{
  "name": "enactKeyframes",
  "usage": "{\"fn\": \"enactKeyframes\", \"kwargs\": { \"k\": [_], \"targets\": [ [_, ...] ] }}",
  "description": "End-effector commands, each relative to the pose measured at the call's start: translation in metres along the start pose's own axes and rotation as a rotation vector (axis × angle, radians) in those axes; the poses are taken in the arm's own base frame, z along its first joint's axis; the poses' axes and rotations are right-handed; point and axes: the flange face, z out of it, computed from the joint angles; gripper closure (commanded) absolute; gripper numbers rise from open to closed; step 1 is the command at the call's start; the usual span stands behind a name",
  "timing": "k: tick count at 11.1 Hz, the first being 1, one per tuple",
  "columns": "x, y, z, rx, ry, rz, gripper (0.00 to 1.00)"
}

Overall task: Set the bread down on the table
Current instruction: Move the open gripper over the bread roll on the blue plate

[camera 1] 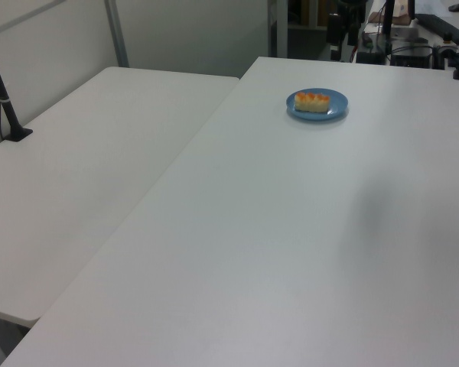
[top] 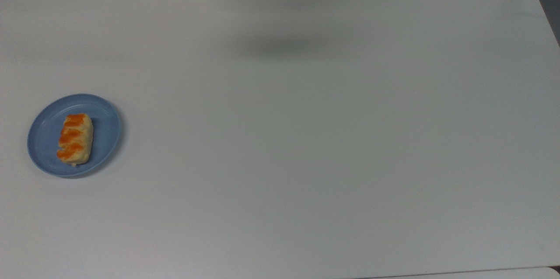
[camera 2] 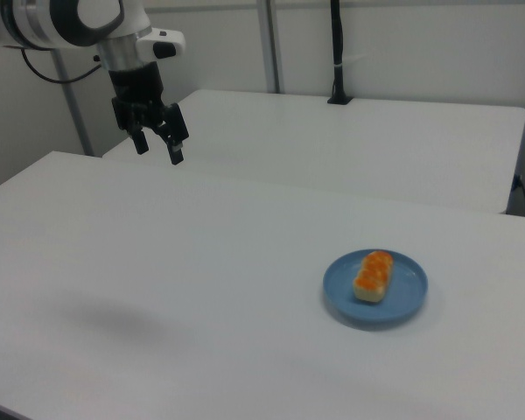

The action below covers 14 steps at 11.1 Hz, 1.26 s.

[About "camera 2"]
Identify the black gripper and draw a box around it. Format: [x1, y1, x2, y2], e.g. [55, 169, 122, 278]
[106, 62, 190, 166]

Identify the orange glazed bread loaf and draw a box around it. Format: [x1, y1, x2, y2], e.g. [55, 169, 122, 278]
[353, 249, 396, 304]

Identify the black camera stand pole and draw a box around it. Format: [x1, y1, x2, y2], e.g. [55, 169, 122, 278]
[326, 0, 355, 107]

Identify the grey aluminium frame post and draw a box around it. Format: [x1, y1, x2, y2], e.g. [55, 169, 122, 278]
[51, 48, 94, 157]
[257, 0, 286, 95]

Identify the blue round plate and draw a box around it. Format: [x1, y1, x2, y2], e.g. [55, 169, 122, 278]
[322, 248, 429, 326]

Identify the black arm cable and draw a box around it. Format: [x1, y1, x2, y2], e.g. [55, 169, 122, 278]
[20, 46, 104, 85]

